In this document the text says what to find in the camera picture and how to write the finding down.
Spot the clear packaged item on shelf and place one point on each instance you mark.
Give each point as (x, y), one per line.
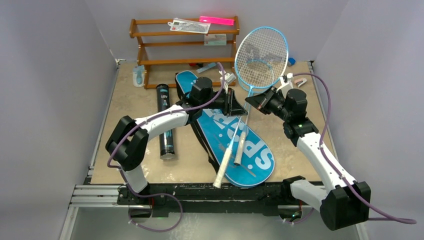
(188, 26)

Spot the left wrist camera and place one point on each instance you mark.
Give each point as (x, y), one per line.
(227, 79)

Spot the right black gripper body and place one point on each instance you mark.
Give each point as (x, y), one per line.
(263, 100)

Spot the pink and white clip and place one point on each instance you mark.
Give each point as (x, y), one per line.
(300, 82)

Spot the blue racket bag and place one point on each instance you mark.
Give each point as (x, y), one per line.
(214, 132)

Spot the wooden three-tier shelf rack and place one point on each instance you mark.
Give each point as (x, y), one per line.
(142, 56)

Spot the small white box on shelf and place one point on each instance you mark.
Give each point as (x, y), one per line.
(215, 39)

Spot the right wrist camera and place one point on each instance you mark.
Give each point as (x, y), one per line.
(286, 83)

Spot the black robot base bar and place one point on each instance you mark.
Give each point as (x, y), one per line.
(268, 199)

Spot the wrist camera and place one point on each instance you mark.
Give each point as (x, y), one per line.
(227, 79)
(286, 83)

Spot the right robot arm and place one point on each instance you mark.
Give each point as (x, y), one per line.
(336, 201)

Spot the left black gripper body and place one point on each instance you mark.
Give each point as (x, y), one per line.
(221, 103)

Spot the light blue packaged tool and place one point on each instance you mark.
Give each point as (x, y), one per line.
(138, 76)

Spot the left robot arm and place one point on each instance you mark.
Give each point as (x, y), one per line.
(128, 141)

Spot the red and black small object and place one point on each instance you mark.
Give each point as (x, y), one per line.
(196, 65)

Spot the blue and grey eraser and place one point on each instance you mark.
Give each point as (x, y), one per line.
(291, 61)

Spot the pink fluorescent ruler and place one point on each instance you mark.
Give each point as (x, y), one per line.
(217, 20)

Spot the black shuttlecock tube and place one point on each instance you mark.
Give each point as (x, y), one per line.
(166, 139)

